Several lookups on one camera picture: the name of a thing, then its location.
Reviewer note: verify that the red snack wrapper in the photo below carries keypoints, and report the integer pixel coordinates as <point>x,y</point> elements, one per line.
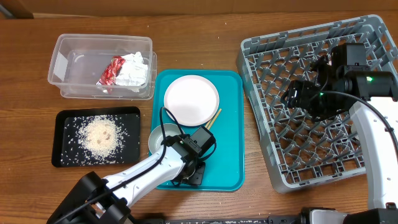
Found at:
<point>109,75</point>

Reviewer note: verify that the large pink plate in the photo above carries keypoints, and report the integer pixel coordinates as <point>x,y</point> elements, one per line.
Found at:
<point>192,99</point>

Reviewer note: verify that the teal serving tray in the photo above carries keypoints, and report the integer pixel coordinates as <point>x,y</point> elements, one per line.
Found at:
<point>224,169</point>

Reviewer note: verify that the black plastic tray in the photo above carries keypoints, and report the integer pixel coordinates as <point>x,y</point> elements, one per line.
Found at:
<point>132,122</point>

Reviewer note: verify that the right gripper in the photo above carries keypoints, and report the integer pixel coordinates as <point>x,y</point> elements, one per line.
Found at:
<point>299,94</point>

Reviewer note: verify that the clear plastic bin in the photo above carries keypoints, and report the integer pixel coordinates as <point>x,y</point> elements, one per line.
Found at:
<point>79,60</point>

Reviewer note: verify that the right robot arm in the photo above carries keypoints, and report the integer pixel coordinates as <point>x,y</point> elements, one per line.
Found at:
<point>370,98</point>

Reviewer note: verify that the grey dishwasher rack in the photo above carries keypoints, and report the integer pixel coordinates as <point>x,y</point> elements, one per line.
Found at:
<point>298,152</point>

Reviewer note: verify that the grey bowl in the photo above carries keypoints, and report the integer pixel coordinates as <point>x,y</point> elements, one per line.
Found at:
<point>156,137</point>

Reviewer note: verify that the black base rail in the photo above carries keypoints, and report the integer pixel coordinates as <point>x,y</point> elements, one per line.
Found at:
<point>236,220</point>

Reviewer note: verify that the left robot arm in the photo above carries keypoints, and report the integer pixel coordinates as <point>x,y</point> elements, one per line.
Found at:
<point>109,200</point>

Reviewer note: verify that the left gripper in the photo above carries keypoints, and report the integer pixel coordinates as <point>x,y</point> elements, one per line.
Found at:
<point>198,177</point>

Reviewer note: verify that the wooden chopstick right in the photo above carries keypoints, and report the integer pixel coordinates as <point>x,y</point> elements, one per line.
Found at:
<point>219,111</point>

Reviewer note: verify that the white napkin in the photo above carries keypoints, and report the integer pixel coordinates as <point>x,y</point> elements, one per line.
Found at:
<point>133,72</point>

